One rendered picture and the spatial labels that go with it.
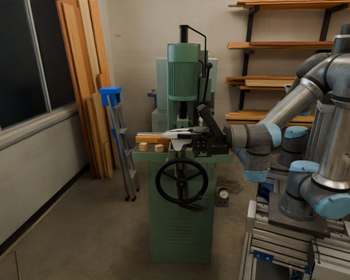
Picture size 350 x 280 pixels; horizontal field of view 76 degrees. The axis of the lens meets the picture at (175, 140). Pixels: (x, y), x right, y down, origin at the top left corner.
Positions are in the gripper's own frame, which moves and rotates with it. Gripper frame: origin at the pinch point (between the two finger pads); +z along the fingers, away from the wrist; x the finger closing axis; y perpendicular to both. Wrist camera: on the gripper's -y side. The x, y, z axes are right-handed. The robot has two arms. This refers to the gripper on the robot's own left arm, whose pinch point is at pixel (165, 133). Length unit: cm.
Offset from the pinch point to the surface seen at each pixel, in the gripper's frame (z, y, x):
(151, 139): 11, 24, 76
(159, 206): 8, 68, 63
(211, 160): -26, 34, 59
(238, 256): -50, 120, 71
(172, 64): -4, -22, 67
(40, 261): 99, 115, 71
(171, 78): -4, -14, 69
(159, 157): 5, 31, 61
